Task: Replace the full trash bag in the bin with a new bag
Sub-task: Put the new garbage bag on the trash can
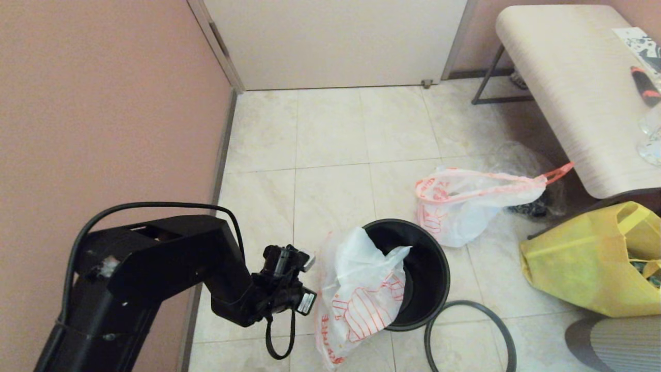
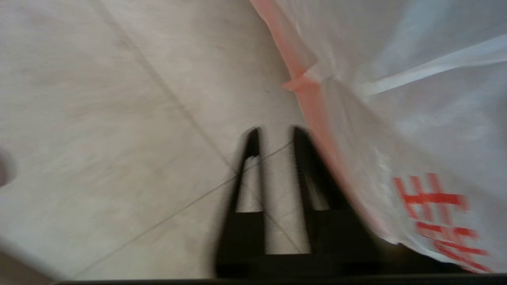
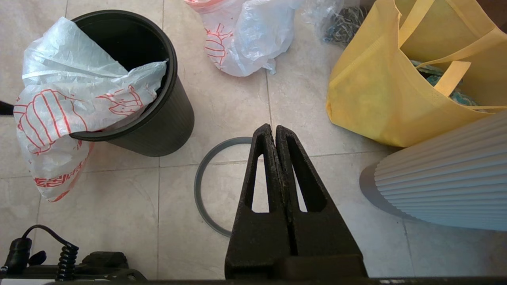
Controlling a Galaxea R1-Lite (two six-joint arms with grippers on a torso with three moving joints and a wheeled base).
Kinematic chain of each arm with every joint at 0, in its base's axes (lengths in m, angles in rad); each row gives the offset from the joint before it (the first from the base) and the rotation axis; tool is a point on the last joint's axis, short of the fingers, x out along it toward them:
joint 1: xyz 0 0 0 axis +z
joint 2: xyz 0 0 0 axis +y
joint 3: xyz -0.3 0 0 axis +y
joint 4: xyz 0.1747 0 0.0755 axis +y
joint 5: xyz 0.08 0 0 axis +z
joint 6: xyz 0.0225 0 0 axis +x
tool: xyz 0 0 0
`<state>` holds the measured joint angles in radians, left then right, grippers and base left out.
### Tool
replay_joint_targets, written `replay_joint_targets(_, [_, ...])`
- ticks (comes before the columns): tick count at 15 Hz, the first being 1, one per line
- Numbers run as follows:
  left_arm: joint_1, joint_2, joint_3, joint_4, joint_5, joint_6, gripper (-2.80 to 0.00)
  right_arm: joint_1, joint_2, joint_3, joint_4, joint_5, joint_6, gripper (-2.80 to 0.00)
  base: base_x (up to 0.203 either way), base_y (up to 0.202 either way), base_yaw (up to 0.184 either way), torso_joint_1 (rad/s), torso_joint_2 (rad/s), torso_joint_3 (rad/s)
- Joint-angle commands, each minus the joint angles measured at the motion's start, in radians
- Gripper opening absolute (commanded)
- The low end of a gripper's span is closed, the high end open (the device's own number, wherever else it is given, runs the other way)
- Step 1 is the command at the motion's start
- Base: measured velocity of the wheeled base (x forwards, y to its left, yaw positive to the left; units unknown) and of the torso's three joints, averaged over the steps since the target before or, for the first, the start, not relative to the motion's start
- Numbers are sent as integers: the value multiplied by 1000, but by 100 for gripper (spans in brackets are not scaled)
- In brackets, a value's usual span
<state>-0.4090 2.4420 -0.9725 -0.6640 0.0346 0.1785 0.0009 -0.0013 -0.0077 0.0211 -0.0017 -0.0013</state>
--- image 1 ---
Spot white trash bag red print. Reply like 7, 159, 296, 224
315, 226, 412, 371

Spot white door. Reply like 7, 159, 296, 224
204, 0, 468, 91

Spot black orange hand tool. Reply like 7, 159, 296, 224
629, 66, 661, 108

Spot clear plastic bag dark contents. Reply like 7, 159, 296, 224
485, 141, 566, 218

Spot grey ribbed round object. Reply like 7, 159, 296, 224
564, 316, 661, 372

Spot black trash bin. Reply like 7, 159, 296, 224
361, 219, 451, 332

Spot long black arm cable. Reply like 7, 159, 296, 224
61, 201, 246, 331

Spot beige wooden table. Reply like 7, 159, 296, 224
496, 5, 661, 200

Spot black cable with connector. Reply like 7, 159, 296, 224
265, 309, 296, 360

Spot black white printed paper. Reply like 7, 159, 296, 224
612, 27, 661, 77

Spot used white drawstring trash bag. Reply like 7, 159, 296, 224
415, 163, 575, 249

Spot clear crumpled plastic wrap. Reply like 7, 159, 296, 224
636, 103, 661, 167

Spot grey bin ring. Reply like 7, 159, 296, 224
424, 301, 517, 372

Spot yellow plastic shopping bag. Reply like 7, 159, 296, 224
519, 201, 661, 318

